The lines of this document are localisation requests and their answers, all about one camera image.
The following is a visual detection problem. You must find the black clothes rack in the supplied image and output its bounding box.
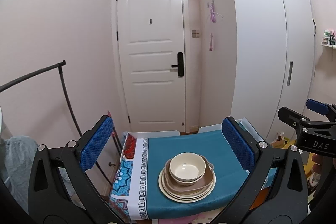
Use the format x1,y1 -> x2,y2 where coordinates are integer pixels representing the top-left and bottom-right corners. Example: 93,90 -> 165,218
0,60 -> 123,187

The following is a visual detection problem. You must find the small duck pattern plate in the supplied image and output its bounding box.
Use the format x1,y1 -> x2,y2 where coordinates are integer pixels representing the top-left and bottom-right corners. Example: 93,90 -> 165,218
158,169 -> 217,203

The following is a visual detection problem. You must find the pink square bowl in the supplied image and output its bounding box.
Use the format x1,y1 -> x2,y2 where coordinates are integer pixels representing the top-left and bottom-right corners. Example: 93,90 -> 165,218
164,155 -> 215,193

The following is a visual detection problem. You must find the white wall shelf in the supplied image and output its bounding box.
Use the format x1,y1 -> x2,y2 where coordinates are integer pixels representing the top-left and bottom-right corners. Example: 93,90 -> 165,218
322,29 -> 335,48

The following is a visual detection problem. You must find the large yellow duck plate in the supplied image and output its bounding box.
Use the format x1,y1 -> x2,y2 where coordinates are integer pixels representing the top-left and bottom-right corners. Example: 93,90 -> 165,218
158,169 -> 217,203

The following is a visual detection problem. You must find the wall light switch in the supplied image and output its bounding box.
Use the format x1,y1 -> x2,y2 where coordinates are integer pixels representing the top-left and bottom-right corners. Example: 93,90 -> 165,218
191,30 -> 200,38

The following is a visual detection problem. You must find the pink mop handle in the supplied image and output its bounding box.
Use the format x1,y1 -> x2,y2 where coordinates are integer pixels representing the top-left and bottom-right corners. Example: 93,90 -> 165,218
106,109 -> 123,151

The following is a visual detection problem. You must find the black door handle lock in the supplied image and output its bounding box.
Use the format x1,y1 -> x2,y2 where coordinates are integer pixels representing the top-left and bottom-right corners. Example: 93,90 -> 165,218
171,52 -> 185,77

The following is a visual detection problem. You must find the white door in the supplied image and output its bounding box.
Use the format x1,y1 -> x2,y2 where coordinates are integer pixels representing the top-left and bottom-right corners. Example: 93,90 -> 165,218
117,0 -> 185,132

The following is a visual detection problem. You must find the person's right hand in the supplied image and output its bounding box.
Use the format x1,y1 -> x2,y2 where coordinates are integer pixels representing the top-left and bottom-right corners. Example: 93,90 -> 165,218
311,154 -> 323,174

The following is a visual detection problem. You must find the cream round bowl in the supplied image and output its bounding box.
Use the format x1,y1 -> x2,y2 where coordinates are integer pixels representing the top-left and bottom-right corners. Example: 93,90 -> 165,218
169,152 -> 206,184

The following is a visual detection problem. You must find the white wardrobe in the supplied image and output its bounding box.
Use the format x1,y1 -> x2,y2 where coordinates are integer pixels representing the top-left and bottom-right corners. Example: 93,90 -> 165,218
199,0 -> 315,141

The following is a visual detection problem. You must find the light blue clothing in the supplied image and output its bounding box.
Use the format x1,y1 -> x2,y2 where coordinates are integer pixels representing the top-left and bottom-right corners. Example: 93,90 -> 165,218
0,105 -> 77,212

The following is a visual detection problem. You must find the teal tablecloth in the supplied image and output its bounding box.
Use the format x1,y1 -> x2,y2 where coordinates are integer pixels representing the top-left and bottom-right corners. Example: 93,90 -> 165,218
146,130 -> 252,219

